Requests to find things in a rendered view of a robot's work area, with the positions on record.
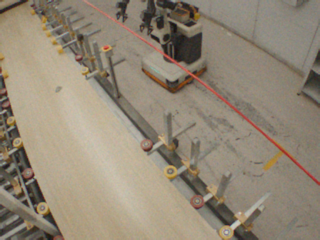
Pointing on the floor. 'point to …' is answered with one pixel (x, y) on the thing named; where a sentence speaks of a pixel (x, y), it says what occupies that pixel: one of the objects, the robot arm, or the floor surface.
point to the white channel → (27, 213)
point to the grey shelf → (310, 83)
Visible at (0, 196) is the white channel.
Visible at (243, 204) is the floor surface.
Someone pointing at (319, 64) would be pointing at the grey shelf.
